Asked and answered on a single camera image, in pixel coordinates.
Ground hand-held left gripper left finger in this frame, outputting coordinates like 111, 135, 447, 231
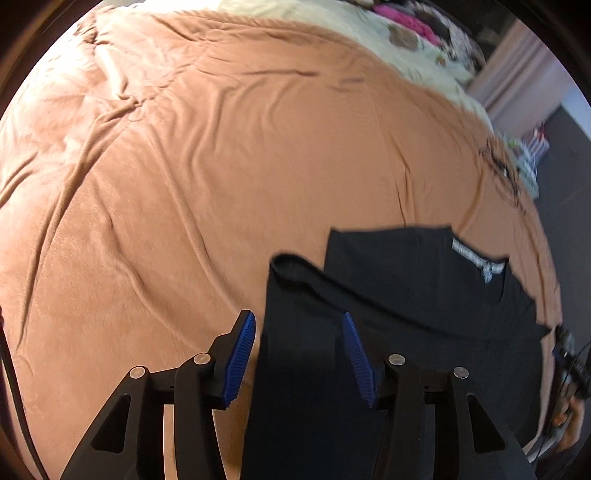
60, 311, 256, 480

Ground cream duvet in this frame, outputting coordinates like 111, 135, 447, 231
217, 0, 495, 121

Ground cream bear print blanket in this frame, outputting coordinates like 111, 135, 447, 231
369, 14, 462, 79

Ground pink garment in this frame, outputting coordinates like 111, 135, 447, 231
372, 2, 435, 44

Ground pile of patterned clothes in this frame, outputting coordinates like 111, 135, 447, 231
416, 0, 485, 75

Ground pink curtain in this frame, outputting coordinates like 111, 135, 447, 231
468, 28, 561, 125

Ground black teddy print T-shirt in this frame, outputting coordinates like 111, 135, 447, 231
240, 224, 552, 480

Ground person's right hand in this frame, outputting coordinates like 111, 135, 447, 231
551, 397, 585, 455

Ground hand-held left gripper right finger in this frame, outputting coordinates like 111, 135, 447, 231
342, 313, 536, 480

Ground orange blanket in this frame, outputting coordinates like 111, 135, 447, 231
0, 7, 561, 480

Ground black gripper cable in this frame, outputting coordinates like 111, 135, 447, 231
0, 307, 49, 480

